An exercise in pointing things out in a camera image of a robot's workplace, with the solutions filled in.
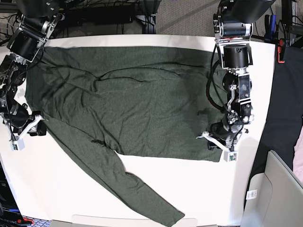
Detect black gripper, image-right arm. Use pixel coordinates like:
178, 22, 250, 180
207, 119, 243, 150

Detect black gripper, image-left arm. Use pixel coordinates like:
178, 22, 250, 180
4, 103, 47, 136

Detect green long-sleeve T-shirt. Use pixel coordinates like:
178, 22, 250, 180
25, 46, 222, 227

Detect white barcode label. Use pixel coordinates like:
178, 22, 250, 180
246, 189, 258, 200

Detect grey plastic bin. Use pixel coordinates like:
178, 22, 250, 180
241, 151, 303, 227

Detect pink cloth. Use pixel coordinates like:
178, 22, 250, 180
293, 128, 303, 182

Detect black box with blue label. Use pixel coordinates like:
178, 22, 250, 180
0, 166, 22, 227

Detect red clamp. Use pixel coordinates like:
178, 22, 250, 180
277, 38, 286, 64

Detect white camera mount, image-right gripper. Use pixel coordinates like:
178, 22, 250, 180
196, 129, 248, 162

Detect white camera mount, image-left gripper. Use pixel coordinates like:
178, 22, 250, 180
3, 111, 49, 151

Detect orange-handled tool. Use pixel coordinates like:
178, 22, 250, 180
17, 218, 35, 226

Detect tangled black cables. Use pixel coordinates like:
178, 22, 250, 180
0, 9, 22, 45

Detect blue-handled tool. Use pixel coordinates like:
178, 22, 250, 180
269, 15, 276, 40

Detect black aluminium frame post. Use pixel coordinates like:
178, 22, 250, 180
139, 0, 158, 35

